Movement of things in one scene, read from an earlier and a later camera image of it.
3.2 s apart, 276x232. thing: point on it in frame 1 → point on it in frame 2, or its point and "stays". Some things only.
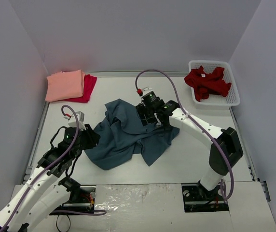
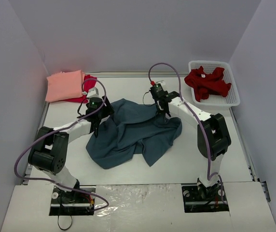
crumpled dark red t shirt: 203,83 stays
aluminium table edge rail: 249,161 stays
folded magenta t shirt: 89,83 stays
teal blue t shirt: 120,135 stays
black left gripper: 89,136 → 97,120
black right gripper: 144,115 → 163,104
